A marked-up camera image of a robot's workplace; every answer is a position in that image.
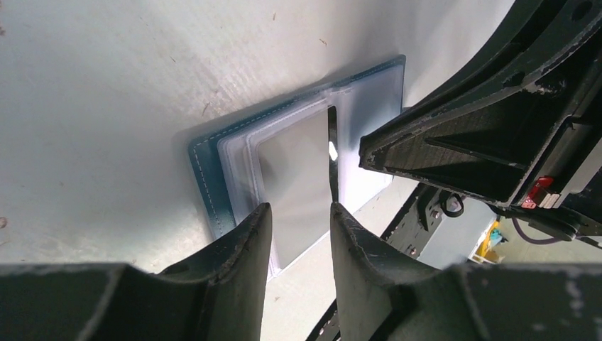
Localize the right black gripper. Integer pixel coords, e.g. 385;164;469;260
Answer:
359;1;601;243

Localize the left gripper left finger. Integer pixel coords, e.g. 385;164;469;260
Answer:
1;203;272;340

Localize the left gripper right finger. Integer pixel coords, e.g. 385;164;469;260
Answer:
330;202;601;340

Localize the blue card holder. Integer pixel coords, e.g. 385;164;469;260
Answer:
187;54;407;283

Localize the black credit card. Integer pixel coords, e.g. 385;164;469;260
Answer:
258;109;332;270

